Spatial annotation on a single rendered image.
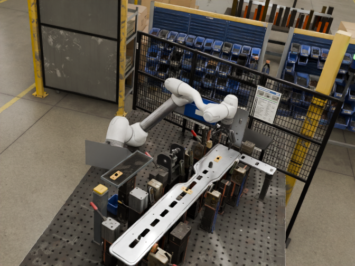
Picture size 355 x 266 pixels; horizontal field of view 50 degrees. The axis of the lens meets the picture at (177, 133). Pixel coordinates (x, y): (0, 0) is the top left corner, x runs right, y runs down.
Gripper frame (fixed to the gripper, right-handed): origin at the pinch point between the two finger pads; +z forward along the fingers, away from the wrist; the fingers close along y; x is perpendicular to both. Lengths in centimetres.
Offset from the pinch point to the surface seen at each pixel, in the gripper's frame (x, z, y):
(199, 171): -23.3, 13.6, -3.4
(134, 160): -61, -2, -35
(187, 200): -55, 14, 5
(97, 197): -99, 2, -33
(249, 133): 46.7, 10.4, 5.8
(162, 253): -104, 8, 19
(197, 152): -2.5, 13.9, -16.7
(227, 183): -20.6, 14.6, 18.5
